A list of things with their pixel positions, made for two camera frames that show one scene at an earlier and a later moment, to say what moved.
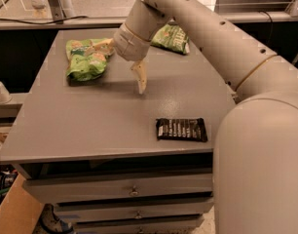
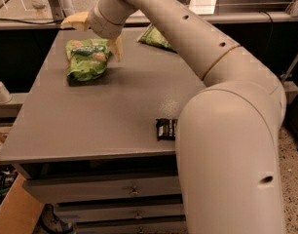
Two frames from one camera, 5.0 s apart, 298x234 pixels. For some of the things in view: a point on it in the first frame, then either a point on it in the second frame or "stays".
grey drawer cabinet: x=114 y=160 stays
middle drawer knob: x=138 y=215 stays
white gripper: x=130 y=45 → x=100 y=24
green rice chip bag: x=82 y=66 stays
